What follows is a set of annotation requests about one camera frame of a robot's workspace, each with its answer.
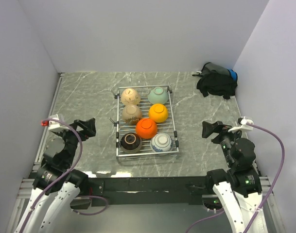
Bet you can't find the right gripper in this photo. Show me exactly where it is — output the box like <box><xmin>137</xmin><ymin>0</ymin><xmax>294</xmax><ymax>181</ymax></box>
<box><xmin>201</xmin><ymin>119</ymin><xmax>244</xmax><ymax>166</ymax></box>

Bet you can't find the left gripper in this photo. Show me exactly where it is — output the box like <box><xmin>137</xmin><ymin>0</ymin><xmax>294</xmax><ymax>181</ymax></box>
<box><xmin>54</xmin><ymin>117</ymin><xmax>95</xmax><ymax>166</ymax></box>

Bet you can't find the dark brown bowl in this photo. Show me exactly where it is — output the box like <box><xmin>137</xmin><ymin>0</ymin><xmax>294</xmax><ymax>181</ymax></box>
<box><xmin>120</xmin><ymin>133</ymin><xmax>142</xmax><ymax>154</ymax></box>

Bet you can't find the white and blue floral bowl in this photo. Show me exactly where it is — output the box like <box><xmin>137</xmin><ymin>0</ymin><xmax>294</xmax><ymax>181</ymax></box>
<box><xmin>150</xmin><ymin>133</ymin><xmax>174</xmax><ymax>155</ymax></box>

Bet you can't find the yellow bowl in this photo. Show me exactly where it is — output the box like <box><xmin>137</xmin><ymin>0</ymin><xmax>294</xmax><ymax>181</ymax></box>
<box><xmin>149</xmin><ymin>103</ymin><xmax>169</xmax><ymax>123</ymax></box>

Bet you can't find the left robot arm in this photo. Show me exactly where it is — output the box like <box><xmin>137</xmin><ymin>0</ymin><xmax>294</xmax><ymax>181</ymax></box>
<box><xmin>15</xmin><ymin>115</ymin><xmax>96</xmax><ymax>233</ymax></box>

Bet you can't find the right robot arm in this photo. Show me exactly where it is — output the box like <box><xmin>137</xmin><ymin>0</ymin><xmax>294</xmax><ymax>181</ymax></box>
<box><xmin>202</xmin><ymin>117</ymin><xmax>268</xmax><ymax>233</ymax></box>

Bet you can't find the tan bowl with floral band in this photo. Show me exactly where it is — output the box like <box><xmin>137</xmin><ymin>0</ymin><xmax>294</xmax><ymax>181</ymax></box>
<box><xmin>122</xmin><ymin>104</ymin><xmax>142</xmax><ymax>125</ymax></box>

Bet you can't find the black cloth bundle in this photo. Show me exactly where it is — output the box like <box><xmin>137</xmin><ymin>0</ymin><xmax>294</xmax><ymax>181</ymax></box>
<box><xmin>192</xmin><ymin>62</ymin><xmax>238</xmax><ymax>100</ymax></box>

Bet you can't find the beige bowl with brown marks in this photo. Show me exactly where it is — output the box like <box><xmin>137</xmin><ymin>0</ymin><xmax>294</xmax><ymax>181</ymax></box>
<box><xmin>121</xmin><ymin>88</ymin><xmax>141</xmax><ymax>106</ymax></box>

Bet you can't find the pale green celadon bowl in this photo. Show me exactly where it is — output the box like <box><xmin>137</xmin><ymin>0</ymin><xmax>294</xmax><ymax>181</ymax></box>
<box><xmin>148</xmin><ymin>86</ymin><xmax>169</xmax><ymax>104</ymax></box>

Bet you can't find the black base bar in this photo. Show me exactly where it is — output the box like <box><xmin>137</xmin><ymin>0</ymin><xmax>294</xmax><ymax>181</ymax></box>
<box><xmin>80</xmin><ymin>176</ymin><xmax>221</xmax><ymax>208</ymax></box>

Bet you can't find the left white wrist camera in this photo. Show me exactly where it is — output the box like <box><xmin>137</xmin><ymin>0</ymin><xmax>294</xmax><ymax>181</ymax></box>
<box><xmin>41</xmin><ymin>114</ymin><xmax>67</xmax><ymax>133</ymax></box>

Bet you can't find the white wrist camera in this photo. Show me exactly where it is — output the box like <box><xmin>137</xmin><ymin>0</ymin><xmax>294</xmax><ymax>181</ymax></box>
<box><xmin>41</xmin><ymin>114</ymin><xmax>67</xmax><ymax>133</ymax></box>
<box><xmin>228</xmin><ymin>116</ymin><xmax>254</xmax><ymax>132</ymax></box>

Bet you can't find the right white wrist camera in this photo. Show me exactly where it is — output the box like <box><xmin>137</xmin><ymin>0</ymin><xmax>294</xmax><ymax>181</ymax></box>
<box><xmin>228</xmin><ymin>116</ymin><xmax>254</xmax><ymax>132</ymax></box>

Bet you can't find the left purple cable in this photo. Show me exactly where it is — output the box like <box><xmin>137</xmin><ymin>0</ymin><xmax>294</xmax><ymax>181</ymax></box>
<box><xmin>16</xmin><ymin>117</ymin><xmax>109</xmax><ymax>233</ymax></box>

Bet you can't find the metal wire dish rack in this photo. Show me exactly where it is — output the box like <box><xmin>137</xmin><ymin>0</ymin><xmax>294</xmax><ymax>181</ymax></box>
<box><xmin>113</xmin><ymin>84</ymin><xmax>180</xmax><ymax>163</ymax></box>

